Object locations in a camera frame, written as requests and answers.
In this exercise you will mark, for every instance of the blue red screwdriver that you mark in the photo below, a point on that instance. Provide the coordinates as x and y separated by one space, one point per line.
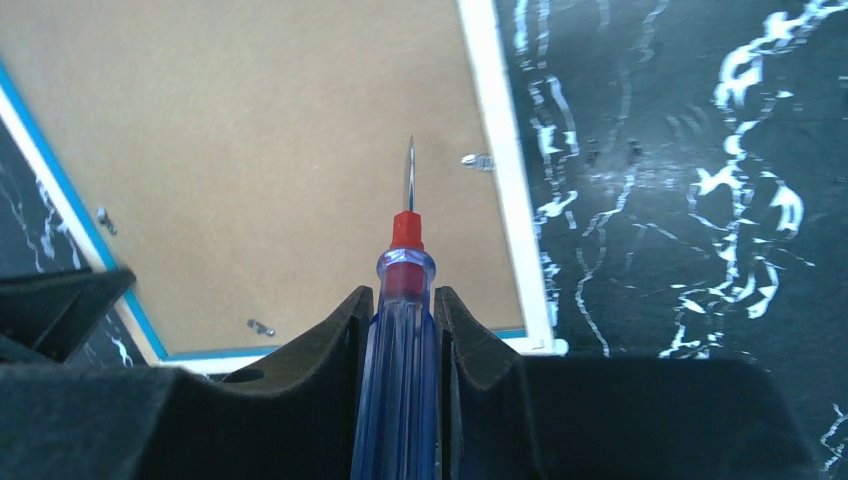
398 421

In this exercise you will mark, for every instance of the blue wooden picture frame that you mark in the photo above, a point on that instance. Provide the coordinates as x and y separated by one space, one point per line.
510 199

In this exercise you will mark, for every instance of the brown frame backing board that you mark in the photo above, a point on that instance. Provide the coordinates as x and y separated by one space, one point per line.
265 166

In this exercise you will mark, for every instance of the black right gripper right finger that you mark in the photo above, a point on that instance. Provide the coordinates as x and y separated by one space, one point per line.
514 416

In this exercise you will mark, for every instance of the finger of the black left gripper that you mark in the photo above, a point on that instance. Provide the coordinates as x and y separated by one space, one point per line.
47 317

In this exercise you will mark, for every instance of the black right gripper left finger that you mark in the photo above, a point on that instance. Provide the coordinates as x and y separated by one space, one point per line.
289 415

